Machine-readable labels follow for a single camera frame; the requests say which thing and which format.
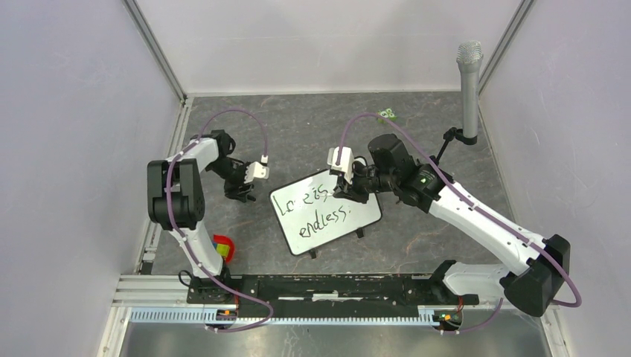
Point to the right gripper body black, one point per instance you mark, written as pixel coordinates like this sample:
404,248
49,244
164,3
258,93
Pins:
365,181

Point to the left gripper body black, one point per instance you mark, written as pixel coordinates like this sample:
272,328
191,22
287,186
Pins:
234,179

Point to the white whiteboard black frame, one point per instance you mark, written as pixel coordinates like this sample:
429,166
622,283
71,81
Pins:
309,215

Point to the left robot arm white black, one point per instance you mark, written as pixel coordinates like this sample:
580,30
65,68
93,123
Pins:
175,196

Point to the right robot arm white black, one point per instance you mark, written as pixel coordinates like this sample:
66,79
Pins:
531,268

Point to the red bowl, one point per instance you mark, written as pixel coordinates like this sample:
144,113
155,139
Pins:
221,237

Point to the colourful cube block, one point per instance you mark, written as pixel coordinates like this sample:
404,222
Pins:
225,248

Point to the green toy block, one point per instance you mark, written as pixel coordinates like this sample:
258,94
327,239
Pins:
387,113

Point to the black microphone stand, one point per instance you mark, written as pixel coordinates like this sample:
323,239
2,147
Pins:
450,135

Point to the grey microphone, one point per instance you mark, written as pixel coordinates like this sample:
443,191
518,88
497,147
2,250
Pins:
469,59

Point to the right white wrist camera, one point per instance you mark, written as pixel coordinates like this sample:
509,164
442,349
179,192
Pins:
340,160

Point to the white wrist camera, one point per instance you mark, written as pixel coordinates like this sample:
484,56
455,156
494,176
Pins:
340,160
257,170

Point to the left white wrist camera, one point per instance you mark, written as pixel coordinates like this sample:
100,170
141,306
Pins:
257,170

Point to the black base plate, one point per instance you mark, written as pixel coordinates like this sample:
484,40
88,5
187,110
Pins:
327,295

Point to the aluminium frame rail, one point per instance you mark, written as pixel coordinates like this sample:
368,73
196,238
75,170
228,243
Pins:
150,291

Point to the white slotted cable duct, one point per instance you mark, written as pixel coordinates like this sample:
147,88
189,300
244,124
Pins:
211,316

